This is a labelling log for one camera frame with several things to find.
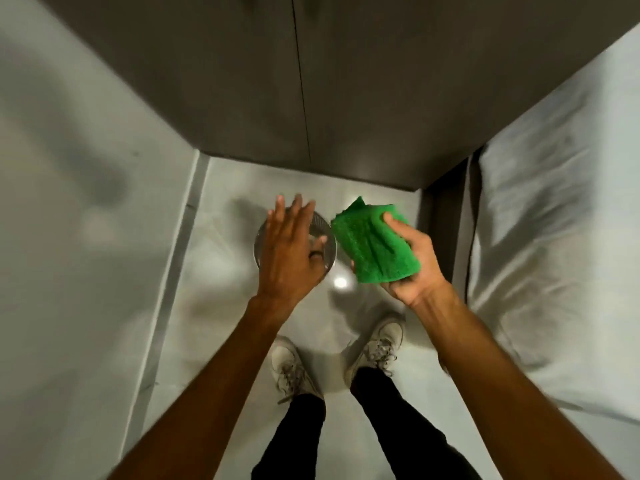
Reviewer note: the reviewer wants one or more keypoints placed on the white bed sheet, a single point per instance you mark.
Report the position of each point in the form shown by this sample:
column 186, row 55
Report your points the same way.
column 560, row 234

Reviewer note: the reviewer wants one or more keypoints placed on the person's white shoe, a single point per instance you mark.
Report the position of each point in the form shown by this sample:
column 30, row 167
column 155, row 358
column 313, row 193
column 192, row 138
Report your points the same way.
column 377, row 347
column 292, row 367

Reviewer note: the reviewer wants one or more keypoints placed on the person's left thumb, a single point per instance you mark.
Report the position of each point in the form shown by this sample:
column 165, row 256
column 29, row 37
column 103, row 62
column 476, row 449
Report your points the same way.
column 318, row 246

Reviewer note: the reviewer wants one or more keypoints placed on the green cleaning cloth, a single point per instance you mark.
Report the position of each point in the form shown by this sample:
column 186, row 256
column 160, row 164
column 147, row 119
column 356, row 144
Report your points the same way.
column 372, row 242

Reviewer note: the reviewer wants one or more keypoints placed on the person's right hand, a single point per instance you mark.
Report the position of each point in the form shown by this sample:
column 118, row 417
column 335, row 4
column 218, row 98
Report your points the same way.
column 417, row 264

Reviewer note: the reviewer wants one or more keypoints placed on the person's left black trouser leg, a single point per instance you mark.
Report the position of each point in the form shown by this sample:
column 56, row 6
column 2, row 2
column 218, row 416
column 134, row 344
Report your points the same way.
column 292, row 439

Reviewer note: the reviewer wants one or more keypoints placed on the person's right black trouser leg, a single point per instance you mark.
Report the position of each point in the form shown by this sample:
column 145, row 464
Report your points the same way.
column 400, row 424

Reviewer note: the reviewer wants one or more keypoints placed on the dark bed frame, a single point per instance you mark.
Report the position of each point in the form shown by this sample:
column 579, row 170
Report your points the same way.
column 447, row 229

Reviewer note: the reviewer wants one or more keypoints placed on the person's right forearm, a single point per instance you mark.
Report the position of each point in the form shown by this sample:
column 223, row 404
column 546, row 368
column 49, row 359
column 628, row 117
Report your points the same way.
column 500, row 384

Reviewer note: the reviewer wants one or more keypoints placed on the person's right white shoe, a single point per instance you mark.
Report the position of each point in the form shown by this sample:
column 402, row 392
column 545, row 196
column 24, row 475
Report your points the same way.
column 377, row 347

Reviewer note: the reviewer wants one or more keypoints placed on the round steel bowl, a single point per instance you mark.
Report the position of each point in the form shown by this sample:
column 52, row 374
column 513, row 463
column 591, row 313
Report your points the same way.
column 327, row 244

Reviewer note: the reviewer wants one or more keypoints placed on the person's right thumb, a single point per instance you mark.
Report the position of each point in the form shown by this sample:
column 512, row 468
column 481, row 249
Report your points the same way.
column 395, row 224

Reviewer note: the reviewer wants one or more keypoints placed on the grey wardrobe door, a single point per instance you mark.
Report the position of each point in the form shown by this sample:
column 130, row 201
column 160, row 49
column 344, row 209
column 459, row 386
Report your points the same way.
column 440, row 79
column 190, row 74

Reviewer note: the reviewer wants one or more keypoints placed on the person's left forearm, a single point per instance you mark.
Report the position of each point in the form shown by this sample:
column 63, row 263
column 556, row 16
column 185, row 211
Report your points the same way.
column 215, row 389

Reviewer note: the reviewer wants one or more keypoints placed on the person's left hand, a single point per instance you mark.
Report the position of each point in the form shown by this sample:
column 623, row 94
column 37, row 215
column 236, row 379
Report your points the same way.
column 285, row 254

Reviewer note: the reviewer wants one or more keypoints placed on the person's left white shoe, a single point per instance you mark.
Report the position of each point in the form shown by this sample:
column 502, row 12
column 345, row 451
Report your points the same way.
column 292, row 367

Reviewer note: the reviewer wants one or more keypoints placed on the person's black trouser leg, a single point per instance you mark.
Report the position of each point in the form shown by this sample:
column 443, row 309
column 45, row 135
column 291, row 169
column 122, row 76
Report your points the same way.
column 292, row 439
column 400, row 424

